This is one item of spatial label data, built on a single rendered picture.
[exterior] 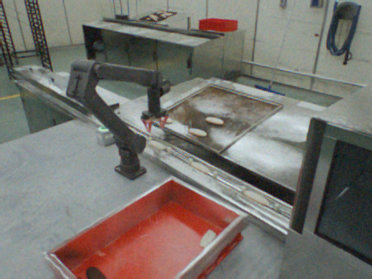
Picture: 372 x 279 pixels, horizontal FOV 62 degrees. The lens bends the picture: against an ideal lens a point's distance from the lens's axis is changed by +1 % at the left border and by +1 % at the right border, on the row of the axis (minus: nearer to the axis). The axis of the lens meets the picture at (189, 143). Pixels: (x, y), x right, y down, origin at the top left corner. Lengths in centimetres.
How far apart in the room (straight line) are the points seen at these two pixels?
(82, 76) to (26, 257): 56
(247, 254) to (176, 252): 21
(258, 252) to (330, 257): 27
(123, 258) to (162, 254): 11
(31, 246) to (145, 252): 35
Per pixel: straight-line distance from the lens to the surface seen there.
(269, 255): 100
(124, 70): 116
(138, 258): 97
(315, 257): 82
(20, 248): 112
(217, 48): 441
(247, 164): 126
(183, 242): 101
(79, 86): 102
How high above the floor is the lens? 154
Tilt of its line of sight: 28 degrees down
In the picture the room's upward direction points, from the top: straight up
